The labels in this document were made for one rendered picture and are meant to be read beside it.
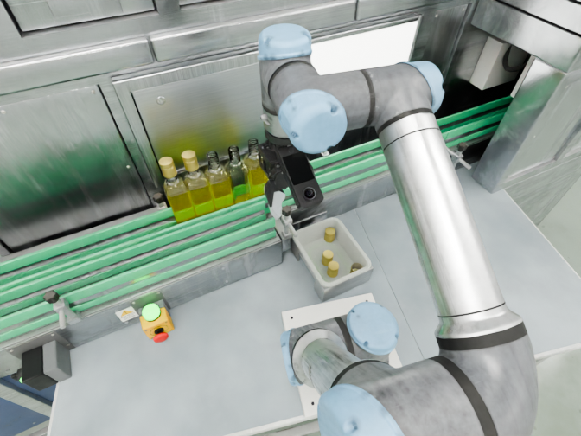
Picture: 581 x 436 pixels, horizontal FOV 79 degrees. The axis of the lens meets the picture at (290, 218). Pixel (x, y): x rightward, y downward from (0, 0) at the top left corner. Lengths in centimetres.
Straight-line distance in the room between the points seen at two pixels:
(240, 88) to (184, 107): 16
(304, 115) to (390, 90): 12
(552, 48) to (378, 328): 94
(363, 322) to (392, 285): 38
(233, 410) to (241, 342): 17
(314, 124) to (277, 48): 13
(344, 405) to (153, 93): 81
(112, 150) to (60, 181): 16
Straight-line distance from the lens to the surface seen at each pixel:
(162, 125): 102
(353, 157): 128
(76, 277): 109
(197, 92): 100
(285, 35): 53
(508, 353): 45
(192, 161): 93
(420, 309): 116
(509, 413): 44
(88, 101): 101
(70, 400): 116
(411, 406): 40
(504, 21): 142
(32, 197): 118
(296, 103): 43
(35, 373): 113
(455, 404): 42
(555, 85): 134
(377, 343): 80
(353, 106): 46
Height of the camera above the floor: 174
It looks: 50 degrees down
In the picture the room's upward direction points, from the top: straight up
